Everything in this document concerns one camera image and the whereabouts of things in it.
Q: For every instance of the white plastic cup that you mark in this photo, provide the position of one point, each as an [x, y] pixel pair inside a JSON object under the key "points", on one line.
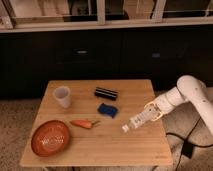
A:
{"points": [[62, 95]]}

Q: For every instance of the orange carrot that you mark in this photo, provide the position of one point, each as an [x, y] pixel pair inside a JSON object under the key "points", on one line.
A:
{"points": [[84, 123]]}

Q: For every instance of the dark cabinet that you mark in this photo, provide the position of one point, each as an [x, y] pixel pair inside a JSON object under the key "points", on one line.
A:
{"points": [[29, 60]]}

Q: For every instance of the blue sponge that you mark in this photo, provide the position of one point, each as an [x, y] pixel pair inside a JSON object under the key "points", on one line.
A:
{"points": [[108, 110]]}

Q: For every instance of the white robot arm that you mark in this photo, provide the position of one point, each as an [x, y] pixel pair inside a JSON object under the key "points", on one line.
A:
{"points": [[188, 89]]}

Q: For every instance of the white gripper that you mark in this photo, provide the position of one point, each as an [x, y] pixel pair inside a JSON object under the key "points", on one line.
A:
{"points": [[165, 102]]}

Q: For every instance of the wooden table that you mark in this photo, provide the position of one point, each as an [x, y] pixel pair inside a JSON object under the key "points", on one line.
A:
{"points": [[105, 144]]}

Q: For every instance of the black rectangular box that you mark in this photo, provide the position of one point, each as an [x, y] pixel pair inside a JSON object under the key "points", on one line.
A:
{"points": [[105, 93]]}

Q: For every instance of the white window frame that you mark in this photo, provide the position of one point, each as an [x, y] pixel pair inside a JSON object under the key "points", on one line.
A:
{"points": [[54, 15]]}

